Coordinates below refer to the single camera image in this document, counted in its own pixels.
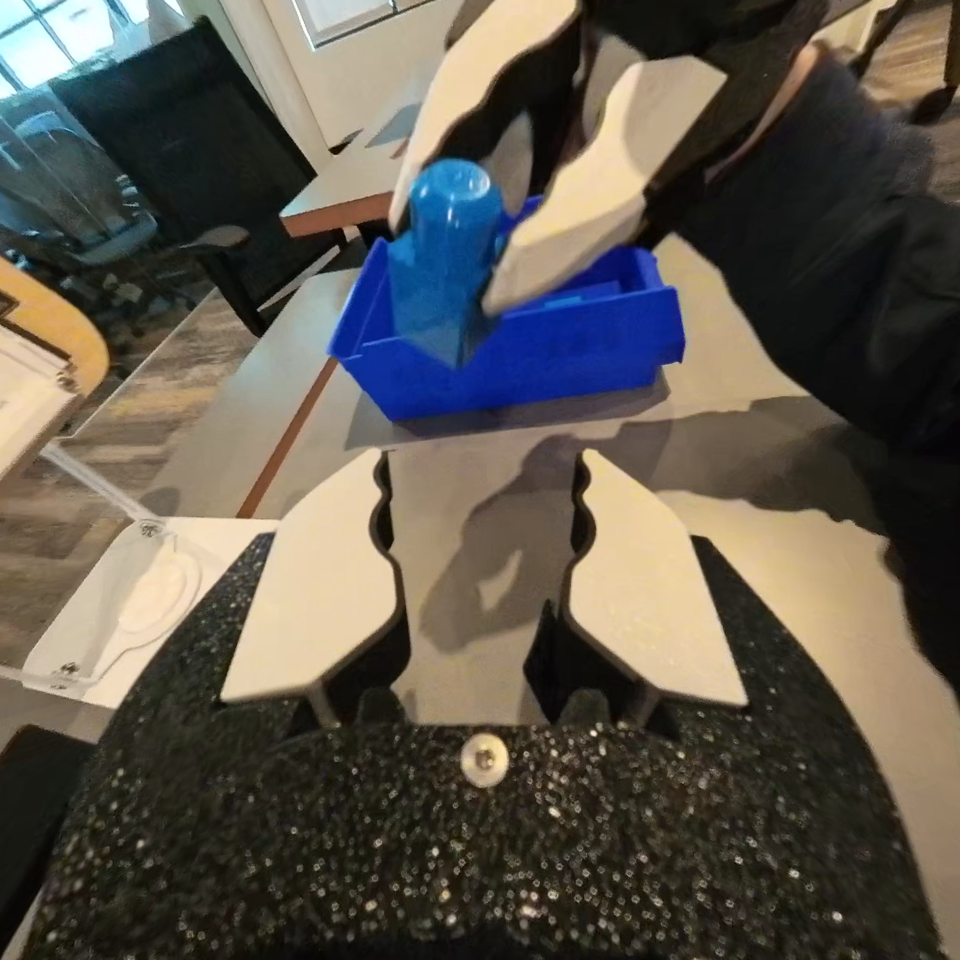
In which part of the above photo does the glass partition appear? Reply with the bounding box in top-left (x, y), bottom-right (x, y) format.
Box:
top-left (0, 75), bottom-right (226, 451)

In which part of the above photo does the rounded wooden panel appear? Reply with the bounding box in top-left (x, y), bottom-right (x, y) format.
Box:
top-left (0, 258), bottom-right (111, 391)

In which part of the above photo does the blue mega block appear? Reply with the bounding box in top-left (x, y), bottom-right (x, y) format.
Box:
top-left (386, 159), bottom-right (515, 370)

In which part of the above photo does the wall frame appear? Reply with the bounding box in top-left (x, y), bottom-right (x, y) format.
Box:
top-left (292, 0), bottom-right (459, 50)

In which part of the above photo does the white desk with brown edge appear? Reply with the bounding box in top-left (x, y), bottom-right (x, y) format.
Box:
top-left (279, 97), bottom-right (451, 241)

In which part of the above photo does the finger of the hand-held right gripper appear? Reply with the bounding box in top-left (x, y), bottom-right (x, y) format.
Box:
top-left (480, 60), bottom-right (729, 316)
top-left (388, 0), bottom-right (594, 235)

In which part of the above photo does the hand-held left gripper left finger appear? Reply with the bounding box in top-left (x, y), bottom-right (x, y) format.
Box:
top-left (219, 448), bottom-right (414, 727)

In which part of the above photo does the blue plastic bin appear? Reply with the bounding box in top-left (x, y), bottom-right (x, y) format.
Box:
top-left (327, 193), bottom-right (687, 425)

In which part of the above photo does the person's right forearm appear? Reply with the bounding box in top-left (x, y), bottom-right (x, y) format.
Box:
top-left (645, 37), bottom-right (960, 676)

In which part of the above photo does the black chair with armrest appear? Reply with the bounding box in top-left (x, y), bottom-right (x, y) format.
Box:
top-left (48, 15), bottom-right (320, 339)

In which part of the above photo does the window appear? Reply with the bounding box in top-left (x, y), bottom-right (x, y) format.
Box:
top-left (0, 0), bottom-right (129, 99)

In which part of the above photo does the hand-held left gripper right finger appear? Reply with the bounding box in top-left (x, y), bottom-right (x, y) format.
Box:
top-left (523, 447), bottom-right (751, 727)

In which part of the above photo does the grey office chair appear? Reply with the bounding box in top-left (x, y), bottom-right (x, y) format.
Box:
top-left (15, 112), bottom-right (162, 264)

